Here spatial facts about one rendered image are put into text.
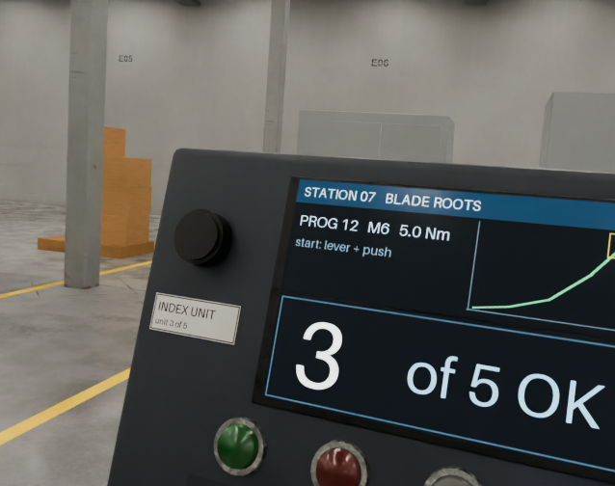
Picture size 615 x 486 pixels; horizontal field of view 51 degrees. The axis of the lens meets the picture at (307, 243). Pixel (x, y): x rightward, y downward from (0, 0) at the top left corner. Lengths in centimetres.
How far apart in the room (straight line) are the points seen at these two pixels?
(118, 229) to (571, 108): 529
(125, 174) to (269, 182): 793
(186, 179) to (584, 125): 587
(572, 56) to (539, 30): 75
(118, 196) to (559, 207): 813
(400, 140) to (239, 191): 743
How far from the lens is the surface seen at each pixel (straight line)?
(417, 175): 30
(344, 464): 29
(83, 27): 638
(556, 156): 612
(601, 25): 1314
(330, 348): 30
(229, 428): 32
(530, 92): 1286
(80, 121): 629
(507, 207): 29
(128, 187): 830
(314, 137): 799
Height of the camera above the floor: 125
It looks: 7 degrees down
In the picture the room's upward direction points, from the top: 4 degrees clockwise
